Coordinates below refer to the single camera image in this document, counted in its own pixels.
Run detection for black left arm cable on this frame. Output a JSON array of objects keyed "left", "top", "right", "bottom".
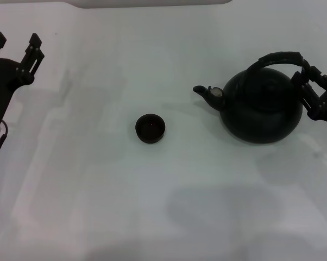
[{"left": 0, "top": 121, "right": 9, "bottom": 158}]

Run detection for small black teacup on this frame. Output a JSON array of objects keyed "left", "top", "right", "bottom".
[{"left": 135, "top": 113, "right": 166, "bottom": 144}]

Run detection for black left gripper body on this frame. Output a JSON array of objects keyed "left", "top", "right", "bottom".
[{"left": 0, "top": 57, "right": 35, "bottom": 123}]

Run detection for black round teapot with handle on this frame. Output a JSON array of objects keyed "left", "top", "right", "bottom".
[{"left": 192, "top": 51, "right": 311, "bottom": 144}]

